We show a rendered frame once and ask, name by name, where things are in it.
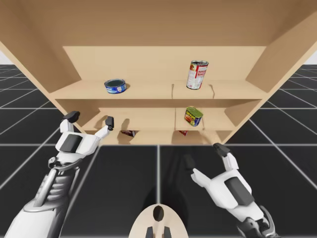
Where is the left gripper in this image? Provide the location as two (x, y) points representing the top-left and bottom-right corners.
(54, 111), (115, 155)

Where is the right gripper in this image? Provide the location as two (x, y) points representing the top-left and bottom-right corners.
(183, 142), (264, 221)

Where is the blue flat can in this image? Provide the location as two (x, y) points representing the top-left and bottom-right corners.
(104, 78), (128, 95)

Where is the green and blue rectangular can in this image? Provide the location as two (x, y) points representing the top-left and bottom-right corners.
(183, 106), (204, 127)

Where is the tan robot part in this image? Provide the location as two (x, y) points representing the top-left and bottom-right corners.
(128, 203), (190, 238)

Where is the red and white can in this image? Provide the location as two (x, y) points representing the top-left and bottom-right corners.
(186, 59), (210, 91)

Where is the pale wooden shelf unit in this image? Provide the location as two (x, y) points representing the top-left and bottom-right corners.
(0, 0), (317, 146)

